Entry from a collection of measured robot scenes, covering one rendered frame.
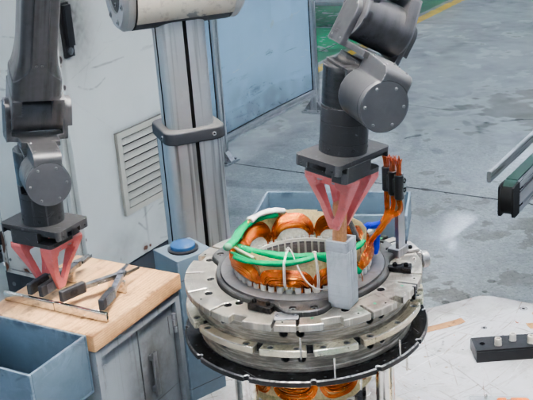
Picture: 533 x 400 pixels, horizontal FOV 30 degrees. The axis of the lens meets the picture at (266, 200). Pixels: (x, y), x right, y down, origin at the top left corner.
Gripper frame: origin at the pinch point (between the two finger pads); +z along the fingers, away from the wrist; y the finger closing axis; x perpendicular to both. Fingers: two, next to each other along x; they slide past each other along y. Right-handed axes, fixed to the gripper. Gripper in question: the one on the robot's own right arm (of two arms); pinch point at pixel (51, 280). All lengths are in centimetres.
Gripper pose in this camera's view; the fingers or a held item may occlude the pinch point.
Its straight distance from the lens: 142.1
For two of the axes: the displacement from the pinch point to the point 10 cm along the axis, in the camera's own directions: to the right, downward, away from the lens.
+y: 8.8, 1.3, -4.6
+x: 4.8, -3.3, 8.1
